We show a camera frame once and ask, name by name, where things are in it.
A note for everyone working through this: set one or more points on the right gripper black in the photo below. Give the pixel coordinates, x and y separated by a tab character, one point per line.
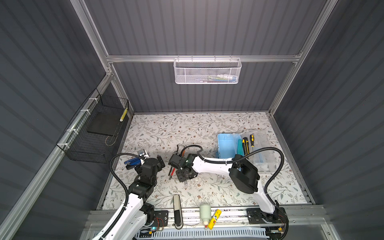
179	178

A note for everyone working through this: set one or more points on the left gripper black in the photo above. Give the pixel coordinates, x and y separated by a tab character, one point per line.
160	164

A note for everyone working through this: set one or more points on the light blue plastic tool box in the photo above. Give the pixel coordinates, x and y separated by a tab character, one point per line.
231	144

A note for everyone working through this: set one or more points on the teal handled tool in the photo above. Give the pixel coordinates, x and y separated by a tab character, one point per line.
240	150

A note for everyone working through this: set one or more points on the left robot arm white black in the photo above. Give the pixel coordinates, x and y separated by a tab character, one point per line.
135	212

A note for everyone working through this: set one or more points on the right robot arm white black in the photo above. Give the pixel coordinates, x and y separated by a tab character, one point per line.
242	172

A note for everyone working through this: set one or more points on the white plastic bottle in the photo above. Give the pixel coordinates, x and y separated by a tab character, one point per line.
205	214

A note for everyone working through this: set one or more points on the black silver flat device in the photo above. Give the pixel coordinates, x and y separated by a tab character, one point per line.
178	217

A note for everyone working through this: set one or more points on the yellow glue tube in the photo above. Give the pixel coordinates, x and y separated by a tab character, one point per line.
214	219

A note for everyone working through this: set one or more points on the yellow tube in black basket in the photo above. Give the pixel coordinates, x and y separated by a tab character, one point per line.
123	115

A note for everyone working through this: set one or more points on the black pad in basket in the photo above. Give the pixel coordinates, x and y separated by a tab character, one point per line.
105	124

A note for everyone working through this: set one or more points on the red handled hex key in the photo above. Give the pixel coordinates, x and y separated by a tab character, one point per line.
172	173

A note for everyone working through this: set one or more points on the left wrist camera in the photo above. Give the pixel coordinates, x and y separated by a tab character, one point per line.
143	153

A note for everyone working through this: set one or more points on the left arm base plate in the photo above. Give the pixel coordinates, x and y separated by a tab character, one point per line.
160	219

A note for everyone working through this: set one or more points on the black wire mesh basket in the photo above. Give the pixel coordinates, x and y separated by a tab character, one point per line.
79	145

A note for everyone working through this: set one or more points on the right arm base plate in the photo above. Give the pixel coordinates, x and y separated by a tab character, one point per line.
257	216

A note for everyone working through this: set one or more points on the white perforated cable tray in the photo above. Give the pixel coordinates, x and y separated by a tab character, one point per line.
200	233

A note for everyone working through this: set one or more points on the white wire mesh basket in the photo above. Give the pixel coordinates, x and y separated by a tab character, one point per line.
210	71

